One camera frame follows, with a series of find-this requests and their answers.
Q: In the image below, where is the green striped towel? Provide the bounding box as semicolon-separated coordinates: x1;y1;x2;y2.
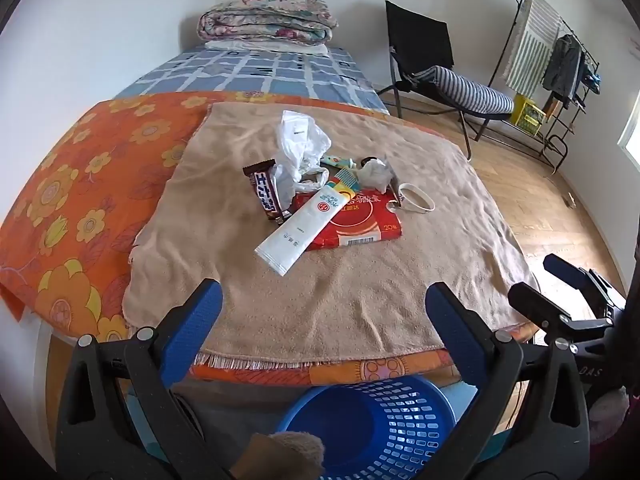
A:
505;0;562;92

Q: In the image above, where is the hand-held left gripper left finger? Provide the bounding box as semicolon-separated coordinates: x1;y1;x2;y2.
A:
55;278;231;480

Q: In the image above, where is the yellow plastic crate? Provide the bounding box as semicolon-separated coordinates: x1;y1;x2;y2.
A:
510;94;548;136

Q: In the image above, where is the black clothes rack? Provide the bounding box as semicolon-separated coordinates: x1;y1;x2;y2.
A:
487;0;601;176

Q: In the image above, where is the teal cloth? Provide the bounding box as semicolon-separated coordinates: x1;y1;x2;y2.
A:
125;385;153;461

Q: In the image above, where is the blue checked bedsheet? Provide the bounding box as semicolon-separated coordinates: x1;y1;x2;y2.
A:
112;42;391;113

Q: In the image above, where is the orange floral bedsheet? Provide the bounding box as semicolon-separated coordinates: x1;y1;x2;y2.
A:
0;91;543;391

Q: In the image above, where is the window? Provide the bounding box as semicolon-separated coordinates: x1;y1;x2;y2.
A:
617;105;640;166

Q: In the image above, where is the striped cushion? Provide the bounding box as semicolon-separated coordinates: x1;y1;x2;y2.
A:
427;66;515;115

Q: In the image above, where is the white plastic bag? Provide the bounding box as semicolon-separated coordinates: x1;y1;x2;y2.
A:
274;110;333;211

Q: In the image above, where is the blue plastic basket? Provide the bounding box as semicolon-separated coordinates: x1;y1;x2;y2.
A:
275;374;457;480

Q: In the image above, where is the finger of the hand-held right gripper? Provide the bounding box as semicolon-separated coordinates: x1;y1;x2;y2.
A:
508;282;615;347
543;254;626;311

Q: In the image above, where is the dark hanging jacket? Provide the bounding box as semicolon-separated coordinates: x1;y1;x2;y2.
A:
542;34;586;106

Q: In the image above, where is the long white packet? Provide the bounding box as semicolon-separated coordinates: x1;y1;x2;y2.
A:
255;169;362;277

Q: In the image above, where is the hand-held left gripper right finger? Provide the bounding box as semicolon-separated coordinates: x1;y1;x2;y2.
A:
425;281;591;480

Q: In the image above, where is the red medicine box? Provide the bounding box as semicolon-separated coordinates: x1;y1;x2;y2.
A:
291;185;402;252

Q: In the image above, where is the tan fleece blanket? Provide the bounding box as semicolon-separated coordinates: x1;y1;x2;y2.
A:
122;102;543;368

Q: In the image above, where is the brown chocolate bar wrapper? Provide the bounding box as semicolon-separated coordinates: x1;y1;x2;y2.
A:
242;158;292;223

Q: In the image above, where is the black folding chair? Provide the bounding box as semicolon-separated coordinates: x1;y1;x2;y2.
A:
377;0;516;161

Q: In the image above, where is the folded floral quilt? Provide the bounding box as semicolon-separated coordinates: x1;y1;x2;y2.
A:
196;0;339;45

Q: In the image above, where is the brown fuzzy cloth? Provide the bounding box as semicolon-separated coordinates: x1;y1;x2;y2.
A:
240;432;326;480

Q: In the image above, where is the white cup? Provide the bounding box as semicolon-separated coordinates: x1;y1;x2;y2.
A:
396;183;436;214

